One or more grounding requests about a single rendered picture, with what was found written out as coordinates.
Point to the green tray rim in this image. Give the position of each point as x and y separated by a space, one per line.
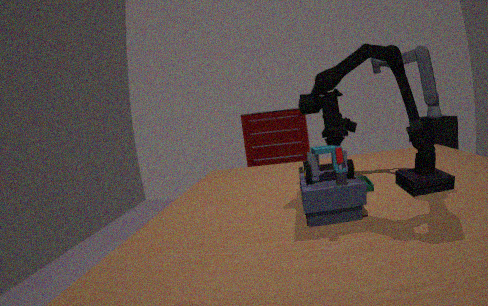
370 186

